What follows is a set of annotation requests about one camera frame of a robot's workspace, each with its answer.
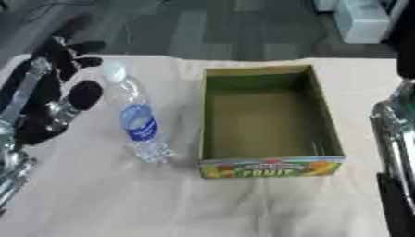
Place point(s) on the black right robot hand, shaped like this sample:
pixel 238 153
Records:
pixel 404 40

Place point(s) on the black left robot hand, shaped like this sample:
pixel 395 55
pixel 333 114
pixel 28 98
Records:
pixel 38 92

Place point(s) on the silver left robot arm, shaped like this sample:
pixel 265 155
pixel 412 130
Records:
pixel 11 166

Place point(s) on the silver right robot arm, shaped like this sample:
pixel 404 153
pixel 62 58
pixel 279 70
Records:
pixel 397 135

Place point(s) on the open cardboard box green inside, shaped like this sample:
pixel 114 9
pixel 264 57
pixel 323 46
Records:
pixel 267 123

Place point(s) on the white cabinet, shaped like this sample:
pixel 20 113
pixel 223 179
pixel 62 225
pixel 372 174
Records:
pixel 361 19

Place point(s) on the clear plastic water bottle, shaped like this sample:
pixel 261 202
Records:
pixel 138 118

